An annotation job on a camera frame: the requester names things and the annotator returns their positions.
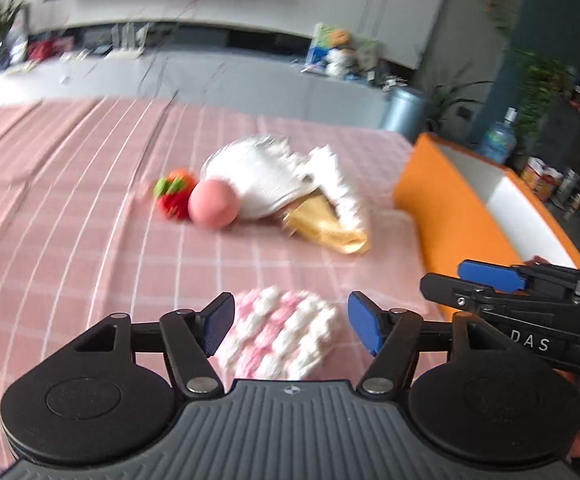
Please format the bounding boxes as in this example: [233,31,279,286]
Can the brown plush bear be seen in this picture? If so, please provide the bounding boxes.
[326,29,358,80]

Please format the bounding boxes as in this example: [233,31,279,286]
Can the red plush strawberry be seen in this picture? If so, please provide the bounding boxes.
[154,170,199,221]

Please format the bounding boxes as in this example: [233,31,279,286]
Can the printed cartons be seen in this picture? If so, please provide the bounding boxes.
[519,156,564,202]

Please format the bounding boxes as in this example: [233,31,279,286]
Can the white fluffy fringed cloth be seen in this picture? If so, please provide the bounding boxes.
[295,144,368,233]

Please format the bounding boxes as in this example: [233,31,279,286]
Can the bushy green climbing plant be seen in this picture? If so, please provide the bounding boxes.
[512,49,577,158]

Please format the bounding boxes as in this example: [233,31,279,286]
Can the blue grey trash can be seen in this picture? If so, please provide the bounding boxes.
[379,85,429,142]

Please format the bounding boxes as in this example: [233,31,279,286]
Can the blue green picture book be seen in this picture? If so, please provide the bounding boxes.
[304,22,341,70]

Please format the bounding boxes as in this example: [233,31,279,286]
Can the white router with antennas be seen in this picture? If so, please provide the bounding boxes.
[107,22,149,59]

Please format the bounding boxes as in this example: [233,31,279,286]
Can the pink white crocheted pad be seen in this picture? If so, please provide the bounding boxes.
[209,286,345,381]

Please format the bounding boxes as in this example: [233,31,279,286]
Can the pink checked tablecloth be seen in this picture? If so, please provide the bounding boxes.
[0,96,452,467]

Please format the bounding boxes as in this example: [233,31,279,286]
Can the red box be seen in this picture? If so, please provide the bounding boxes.
[26,39,76,62]

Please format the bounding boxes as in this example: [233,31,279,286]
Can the blue water jug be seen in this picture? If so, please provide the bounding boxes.
[479,107,519,164]

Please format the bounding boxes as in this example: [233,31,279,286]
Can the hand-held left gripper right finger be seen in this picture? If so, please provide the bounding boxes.
[347,290,508,397]

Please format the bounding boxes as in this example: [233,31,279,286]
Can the long leaved floor plant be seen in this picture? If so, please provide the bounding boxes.
[426,64,493,135]

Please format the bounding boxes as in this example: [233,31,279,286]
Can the orange storage box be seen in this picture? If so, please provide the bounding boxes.
[394,132,580,322]

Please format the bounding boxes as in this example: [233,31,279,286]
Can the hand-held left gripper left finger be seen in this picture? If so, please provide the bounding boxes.
[72,291,236,401]

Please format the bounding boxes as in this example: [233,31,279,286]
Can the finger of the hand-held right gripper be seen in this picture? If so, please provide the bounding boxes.
[458,259,580,293]
[419,273,580,322]

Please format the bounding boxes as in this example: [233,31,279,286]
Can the pink soft ball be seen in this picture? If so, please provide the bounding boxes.
[188,180,241,230]

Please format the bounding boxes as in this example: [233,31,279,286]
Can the white marble media cabinet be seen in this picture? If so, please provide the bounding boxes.
[0,19,391,132]

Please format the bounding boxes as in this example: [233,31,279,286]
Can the white terry towel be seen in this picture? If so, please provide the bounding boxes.
[201,136,321,221]

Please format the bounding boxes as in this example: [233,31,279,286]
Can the golden yellow cloth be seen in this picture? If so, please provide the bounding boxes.
[282,192,371,256]

